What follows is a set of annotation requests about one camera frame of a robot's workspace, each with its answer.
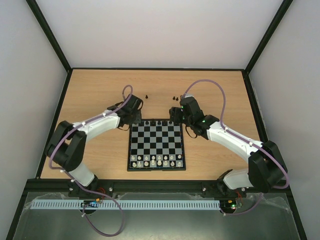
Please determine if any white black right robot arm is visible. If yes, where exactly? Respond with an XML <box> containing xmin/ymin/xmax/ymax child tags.
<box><xmin>169</xmin><ymin>96</ymin><xmax>289</xmax><ymax>196</ymax></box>

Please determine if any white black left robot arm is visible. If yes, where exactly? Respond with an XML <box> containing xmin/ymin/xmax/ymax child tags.
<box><xmin>45</xmin><ymin>95</ymin><xmax>144</xmax><ymax>192</ymax></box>

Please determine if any black and white chessboard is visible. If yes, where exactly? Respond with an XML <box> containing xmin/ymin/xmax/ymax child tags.
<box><xmin>127</xmin><ymin>119</ymin><xmax>186</xmax><ymax>172</ymax></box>

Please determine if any black aluminium rail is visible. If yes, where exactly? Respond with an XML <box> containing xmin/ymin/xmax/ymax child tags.
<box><xmin>24</xmin><ymin>178</ymin><xmax>291</xmax><ymax>198</ymax></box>

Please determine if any white cable duct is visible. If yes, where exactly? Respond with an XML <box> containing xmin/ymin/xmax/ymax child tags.
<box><xmin>30</xmin><ymin>199</ymin><xmax>221</xmax><ymax>211</ymax></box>

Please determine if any black enclosure frame post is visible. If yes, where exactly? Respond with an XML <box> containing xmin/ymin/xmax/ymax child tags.
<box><xmin>245</xmin><ymin>0</ymin><xmax>293</xmax><ymax>74</ymax></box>
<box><xmin>26</xmin><ymin>0</ymin><xmax>72</xmax><ymax>73</ymax></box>

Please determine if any black enclosure frame post left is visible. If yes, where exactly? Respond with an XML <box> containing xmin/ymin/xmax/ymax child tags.
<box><xmin>26</xmin><ymin>0</ymin><xmax>72</xmax><ymax>73</ymax></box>

